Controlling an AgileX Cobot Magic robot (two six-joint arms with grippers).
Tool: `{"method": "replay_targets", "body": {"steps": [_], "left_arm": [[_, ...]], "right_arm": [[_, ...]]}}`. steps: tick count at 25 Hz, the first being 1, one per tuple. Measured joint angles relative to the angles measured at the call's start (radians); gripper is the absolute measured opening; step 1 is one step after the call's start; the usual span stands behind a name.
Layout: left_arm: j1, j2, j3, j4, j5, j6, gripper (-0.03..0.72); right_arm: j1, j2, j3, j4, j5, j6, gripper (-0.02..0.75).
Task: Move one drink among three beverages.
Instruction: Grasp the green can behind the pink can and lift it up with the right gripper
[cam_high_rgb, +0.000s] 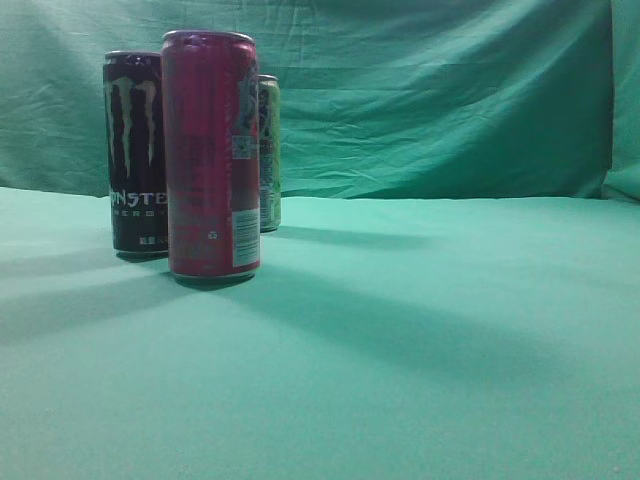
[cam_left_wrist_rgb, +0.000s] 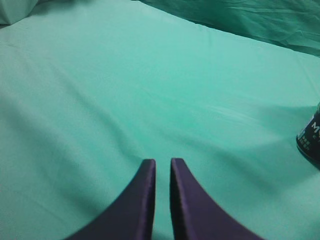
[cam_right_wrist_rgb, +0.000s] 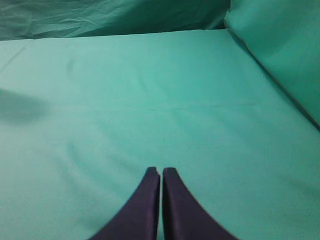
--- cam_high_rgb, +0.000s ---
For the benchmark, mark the black Monster energy can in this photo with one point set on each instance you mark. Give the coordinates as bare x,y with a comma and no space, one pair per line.
132,87

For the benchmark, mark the green cloth backdrop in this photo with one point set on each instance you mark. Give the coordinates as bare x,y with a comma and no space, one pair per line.
380,99

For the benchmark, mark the green table cloth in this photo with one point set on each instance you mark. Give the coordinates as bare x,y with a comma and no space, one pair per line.
380,339

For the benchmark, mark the light green drink can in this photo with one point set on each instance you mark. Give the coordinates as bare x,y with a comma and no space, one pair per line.
269,100

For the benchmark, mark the pink drink can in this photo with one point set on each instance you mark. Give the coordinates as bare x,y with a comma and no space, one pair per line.
210,102

